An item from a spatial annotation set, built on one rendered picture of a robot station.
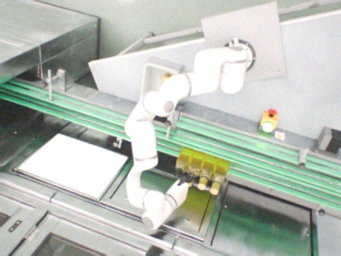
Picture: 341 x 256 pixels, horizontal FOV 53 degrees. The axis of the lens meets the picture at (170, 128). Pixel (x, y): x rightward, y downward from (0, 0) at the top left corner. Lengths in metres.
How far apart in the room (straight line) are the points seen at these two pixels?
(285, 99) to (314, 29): 0.33
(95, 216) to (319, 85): 1.11
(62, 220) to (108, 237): 0.21
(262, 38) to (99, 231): 1.05
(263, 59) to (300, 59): 0.15
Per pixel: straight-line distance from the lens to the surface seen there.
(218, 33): 1.55
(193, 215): 1.53
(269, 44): 1.55
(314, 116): 1.70
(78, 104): 1.82
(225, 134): 1.58
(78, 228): 1.48
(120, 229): 1.46
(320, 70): 1.61
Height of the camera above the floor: 2.26
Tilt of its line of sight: 55 degrees down
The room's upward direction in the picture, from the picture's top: 147 degrees counter-clockwise
